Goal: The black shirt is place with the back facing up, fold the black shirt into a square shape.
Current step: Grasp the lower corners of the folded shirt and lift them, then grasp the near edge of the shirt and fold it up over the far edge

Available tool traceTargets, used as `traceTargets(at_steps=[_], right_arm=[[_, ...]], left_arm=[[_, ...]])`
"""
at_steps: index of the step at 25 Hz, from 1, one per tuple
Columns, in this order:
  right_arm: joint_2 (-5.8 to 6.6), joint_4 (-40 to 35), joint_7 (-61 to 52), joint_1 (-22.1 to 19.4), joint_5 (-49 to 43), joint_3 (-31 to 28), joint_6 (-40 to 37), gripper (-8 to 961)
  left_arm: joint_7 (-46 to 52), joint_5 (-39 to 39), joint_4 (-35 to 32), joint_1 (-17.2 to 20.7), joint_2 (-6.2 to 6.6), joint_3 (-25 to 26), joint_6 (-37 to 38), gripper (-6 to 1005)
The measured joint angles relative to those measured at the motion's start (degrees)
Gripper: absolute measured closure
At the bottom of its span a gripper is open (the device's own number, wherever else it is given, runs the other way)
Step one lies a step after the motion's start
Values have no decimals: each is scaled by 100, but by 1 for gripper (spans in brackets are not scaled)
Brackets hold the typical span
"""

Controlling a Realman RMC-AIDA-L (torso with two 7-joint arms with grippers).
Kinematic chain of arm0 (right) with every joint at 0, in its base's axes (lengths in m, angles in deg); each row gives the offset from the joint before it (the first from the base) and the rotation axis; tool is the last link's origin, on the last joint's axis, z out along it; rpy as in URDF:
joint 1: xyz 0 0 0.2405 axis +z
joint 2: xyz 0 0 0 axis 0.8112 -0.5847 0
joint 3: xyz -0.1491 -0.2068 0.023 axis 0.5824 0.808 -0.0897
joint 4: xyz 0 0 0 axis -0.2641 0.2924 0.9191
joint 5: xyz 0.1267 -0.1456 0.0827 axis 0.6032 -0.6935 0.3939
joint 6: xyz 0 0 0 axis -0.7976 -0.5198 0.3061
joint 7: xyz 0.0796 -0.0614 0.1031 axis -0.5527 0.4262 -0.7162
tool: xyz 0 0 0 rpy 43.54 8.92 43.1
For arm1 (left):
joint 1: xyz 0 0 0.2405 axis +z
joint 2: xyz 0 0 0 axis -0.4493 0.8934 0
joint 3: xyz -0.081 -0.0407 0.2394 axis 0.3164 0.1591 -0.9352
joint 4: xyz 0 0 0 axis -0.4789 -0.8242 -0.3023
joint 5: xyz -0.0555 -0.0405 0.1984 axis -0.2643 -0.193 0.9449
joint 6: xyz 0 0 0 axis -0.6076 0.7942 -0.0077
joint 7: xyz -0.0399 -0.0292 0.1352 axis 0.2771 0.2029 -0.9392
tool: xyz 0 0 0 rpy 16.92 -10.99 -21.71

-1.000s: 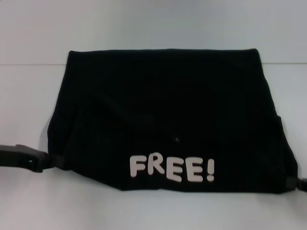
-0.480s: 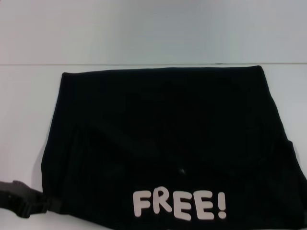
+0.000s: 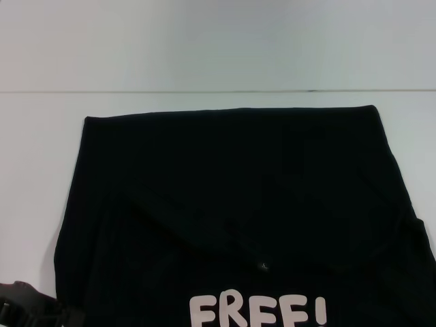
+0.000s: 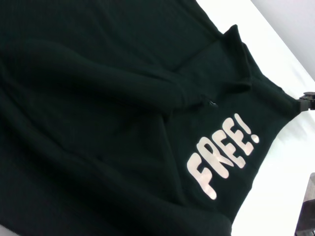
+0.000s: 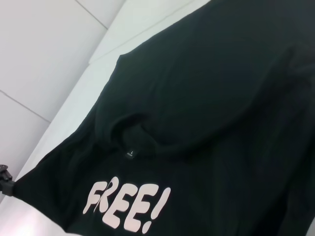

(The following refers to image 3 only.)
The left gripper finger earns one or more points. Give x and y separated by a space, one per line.
73 318

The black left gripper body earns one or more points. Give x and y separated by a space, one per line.
27 306

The black shirt with white print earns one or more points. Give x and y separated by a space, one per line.
238 187

